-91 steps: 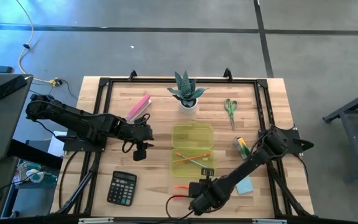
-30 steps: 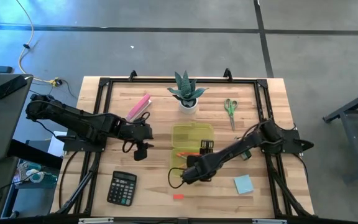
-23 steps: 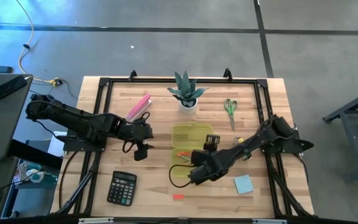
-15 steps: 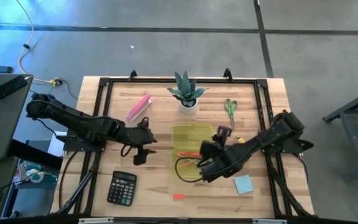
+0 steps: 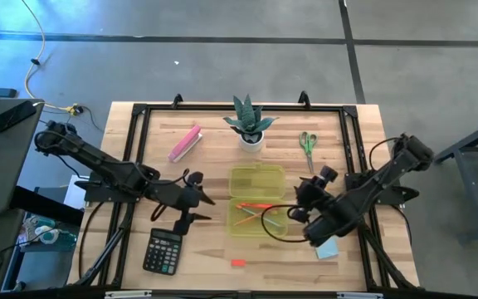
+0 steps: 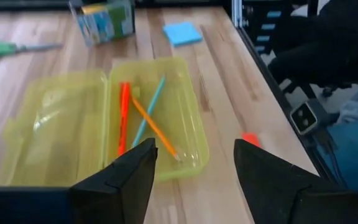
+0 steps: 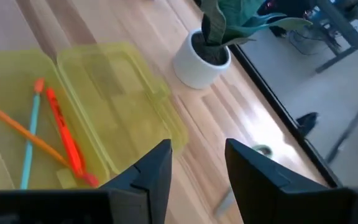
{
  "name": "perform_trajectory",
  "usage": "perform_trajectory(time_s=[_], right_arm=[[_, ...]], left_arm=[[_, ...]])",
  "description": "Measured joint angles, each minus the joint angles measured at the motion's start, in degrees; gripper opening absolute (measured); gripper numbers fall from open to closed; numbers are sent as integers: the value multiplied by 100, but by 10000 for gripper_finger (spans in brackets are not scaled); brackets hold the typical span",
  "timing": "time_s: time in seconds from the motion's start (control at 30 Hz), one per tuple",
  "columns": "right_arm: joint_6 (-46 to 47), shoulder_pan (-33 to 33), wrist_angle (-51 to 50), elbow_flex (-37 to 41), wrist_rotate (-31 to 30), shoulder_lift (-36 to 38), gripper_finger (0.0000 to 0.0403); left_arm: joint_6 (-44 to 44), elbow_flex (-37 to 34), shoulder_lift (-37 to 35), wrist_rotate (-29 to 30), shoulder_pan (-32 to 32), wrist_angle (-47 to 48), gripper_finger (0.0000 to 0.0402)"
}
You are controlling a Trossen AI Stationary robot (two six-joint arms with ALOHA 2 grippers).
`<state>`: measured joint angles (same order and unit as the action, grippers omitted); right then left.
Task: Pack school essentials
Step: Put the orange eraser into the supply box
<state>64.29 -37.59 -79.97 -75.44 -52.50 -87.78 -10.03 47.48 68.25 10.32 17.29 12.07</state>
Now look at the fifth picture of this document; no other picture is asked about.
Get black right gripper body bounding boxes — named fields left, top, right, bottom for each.
left=288, top=176, right=335, bottom=222

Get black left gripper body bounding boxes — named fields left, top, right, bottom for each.
left=155, top=170, right=205, bottom=236

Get green-handled scissors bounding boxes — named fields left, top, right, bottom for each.
left=299, top=131, right=319, bottom=174

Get thin orange pencil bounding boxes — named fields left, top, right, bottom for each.
left=233, top=210, right=267, bottom=227

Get orange pen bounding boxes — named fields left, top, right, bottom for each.
left=235, top=202, right=274, bottom=210

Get translucent yellow-green pencil case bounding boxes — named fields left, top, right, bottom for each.
left=226, top=163, right=289, bottom=239

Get teal pen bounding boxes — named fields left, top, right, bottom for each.
left=238, top=207, right=284, bottom=228

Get black calculator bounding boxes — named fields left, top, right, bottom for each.
left=142, top=227, right=184, bottom=277

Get pink and white stapler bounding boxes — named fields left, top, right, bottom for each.
left=167, top=125, right=203, bottom=164

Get light blue sticky notes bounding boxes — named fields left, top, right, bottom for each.
left=314, top=236, right=340, bottom=261

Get white plant pot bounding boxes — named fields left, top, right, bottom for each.
left=237, top=131, right=266, bottom=153

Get green snake plant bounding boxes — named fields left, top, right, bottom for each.
left=222, top=94, right=280, bottom=145

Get white paper sheet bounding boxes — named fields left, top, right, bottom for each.
left=63, top=174, right=90, bottom=211

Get clutter with tape roll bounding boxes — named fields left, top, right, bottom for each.
left=18, top=214, right=78, bottom=252

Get blue-grey metal stand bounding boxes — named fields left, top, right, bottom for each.
left=433, top=114, right=478, bottom=244

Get grey side desk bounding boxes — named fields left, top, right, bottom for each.
left=0, top=98, right=46, bottom=215

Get black smartphone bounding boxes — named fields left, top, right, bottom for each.
left=0, top=100, right=38, bottom=134

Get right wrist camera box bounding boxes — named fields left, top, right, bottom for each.
left=319, top=164, right=339, bottom=184

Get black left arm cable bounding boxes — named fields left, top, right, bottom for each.
left=133, top=164, right=191, bottom=223

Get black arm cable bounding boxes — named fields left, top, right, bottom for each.
left=260, top=203, right=311, bottom=244
left=133, top=164, right=191, bottom=223

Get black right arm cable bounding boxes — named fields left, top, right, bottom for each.
left=260, top=203, right=311, bottom=244

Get black aluminium table frame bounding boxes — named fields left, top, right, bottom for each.
left=72, top=91, right=421, bottom=292

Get yellow floor cable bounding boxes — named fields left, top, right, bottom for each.
left=20, top=0, right=85, bottom=116

